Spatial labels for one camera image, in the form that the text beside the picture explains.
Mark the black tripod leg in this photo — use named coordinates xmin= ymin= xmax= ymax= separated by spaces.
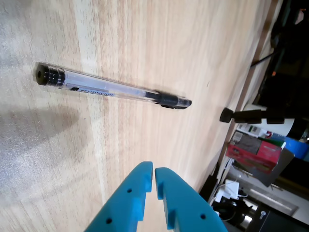
xmin=219 ymin=107 xmax=299 ymax=125

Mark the black case with logo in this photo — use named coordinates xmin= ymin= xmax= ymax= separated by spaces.
xmin=255 ymin=209 xmax=309 ymax=232

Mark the red cardboard box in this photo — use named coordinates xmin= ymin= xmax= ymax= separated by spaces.
xmin=225 ymin=131 xmax=287 ymax=174

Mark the blue plastic container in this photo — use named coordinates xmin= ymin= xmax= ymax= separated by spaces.
xmin=284 ymin=136 xmax=309 ymax=160

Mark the grey flat panel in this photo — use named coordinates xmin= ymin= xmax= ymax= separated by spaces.
xmin=251 ymin=147 xmax=295 ymax=187

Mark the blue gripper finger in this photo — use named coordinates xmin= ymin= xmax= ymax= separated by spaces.
xmin=84 ymin=161 xmax=154 ymax=232
xmin=154 ymin=167 xmax=229 ymax=232

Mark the dark grey pen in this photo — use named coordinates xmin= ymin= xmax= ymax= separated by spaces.
xmin=35 ymin=62 xmax=193 ymax=111

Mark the white labelled box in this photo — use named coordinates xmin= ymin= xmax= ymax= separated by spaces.
xmin=238 ymin=123 xmax=262 ymax=136

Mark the white power adapter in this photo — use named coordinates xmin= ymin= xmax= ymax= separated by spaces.
xmin=214 ymin=178 xmax=240 ymax=203

